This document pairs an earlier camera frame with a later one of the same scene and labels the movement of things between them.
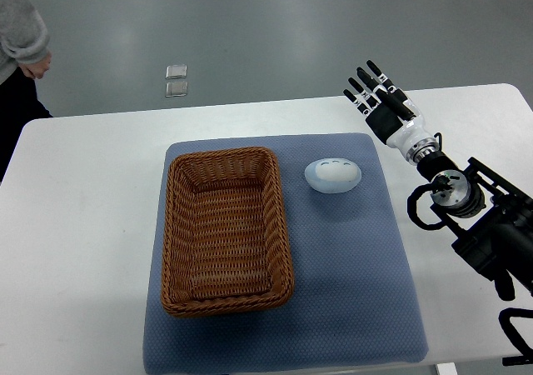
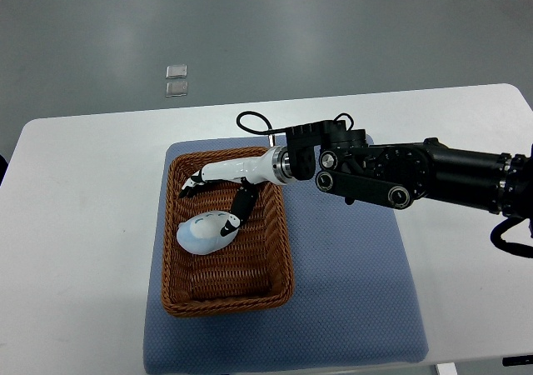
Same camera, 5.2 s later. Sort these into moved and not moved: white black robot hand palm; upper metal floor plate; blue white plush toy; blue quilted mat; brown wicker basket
Moved: white black robot hand palm; blue white plush toy
Not moved: upper metal floor plate; blue quilted mat; brown wicker basket
